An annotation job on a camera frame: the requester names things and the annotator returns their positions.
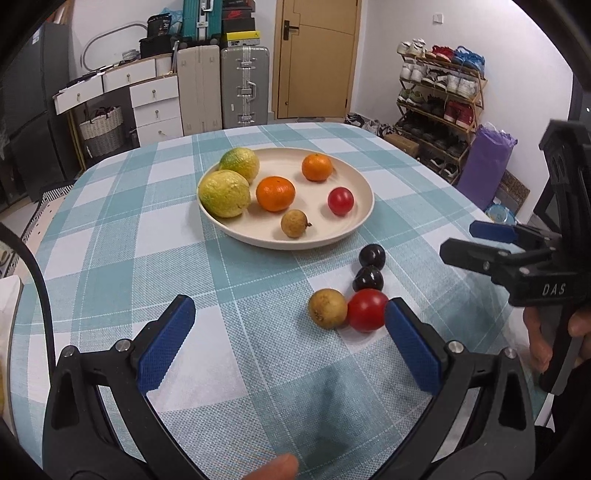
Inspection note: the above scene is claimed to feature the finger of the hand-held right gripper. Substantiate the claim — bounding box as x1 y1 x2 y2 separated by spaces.
469 220 562 253
439 237 556 284

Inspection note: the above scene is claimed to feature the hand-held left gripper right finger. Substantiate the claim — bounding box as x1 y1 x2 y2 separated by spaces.
383 298 537 480

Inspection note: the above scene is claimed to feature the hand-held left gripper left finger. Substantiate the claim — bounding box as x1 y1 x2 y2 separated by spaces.
43 295 197 480

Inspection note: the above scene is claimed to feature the red tomato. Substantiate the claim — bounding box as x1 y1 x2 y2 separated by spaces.
328 186 355 217
347 288 390 333

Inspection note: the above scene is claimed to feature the brown longan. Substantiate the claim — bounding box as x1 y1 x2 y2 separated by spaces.
281 209 313 239
308 288 348 330

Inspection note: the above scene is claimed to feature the cream oval plate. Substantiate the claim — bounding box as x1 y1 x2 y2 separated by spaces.
198 147 375 251

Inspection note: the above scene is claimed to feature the large yellow-green citrus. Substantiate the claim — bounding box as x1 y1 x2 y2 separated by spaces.
198 170 252 219

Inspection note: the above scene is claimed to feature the small orange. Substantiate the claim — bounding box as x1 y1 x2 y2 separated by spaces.
302 153 334 182

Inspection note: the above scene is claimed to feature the large orange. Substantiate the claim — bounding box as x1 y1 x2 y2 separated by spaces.
256 176 296 213

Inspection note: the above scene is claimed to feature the small yellow-green citrus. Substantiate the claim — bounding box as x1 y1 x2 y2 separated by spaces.
219 147 260 185

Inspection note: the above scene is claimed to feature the person's right forearm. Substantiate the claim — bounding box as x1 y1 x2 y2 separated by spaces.
536 392 591 480

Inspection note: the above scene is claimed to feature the person's right hand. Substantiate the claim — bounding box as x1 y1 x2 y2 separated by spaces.
523 302 591 371

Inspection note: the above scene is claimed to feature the person's left hand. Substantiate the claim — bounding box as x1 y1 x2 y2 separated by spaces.
244 453 299 480

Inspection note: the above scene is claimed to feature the blue round lid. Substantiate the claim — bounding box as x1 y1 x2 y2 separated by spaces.
485 203 516 227

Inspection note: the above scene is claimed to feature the brown patterned board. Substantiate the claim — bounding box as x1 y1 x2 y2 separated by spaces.
496 170 531 214

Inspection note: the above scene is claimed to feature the purple rolled mat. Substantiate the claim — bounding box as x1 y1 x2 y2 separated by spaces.
455 124 518 211

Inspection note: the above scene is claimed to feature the dark purple plum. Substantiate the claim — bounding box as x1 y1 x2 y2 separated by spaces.
353 266 384 292
359 244 387 268

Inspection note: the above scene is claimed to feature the teal checked tablecloth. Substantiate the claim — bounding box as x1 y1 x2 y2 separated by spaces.
9 122 555 480

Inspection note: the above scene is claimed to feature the small cardboard box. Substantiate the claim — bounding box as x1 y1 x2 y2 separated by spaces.
383 133 420 158

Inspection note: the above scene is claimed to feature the wooden shoe rack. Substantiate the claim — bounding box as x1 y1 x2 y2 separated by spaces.
392 39 488 184

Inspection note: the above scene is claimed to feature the pile of shoes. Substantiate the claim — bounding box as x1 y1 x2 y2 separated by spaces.
345 113 394 137

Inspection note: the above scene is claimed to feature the striped rug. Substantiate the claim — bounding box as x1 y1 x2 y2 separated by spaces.
23 185 75 241

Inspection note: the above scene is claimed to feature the wicker basket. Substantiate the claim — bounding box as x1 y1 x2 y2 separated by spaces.
78 106 125 158

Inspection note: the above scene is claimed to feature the white desk with drawers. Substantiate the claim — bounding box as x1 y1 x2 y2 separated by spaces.
53 53 185 148

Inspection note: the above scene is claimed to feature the wooden door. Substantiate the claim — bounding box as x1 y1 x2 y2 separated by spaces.
272 0 361 121

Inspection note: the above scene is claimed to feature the beige suitcase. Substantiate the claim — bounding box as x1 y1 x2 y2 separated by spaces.
177 44 222 136

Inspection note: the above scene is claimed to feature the dark grey refrigerator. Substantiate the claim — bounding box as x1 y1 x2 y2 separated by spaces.
0 23 79 199

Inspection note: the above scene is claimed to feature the silver suitcase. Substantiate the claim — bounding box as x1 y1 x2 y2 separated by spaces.
221 45 271 129

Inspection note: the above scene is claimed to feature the black bag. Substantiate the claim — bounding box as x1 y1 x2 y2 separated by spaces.
139 14 179 59

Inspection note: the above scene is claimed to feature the yellow black box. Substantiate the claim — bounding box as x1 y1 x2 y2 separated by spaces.
222 30 259 48

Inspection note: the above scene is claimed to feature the blue plastic bag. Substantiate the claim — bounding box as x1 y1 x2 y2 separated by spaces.
159 7 184 36

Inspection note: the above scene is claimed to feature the teal suitcase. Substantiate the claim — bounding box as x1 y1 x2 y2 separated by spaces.
181 0 223 42

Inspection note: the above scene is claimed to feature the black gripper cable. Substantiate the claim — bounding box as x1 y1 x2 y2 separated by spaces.
0 223 52 370

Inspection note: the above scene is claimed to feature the oval metal frame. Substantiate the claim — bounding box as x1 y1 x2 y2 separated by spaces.
82 22 148 75

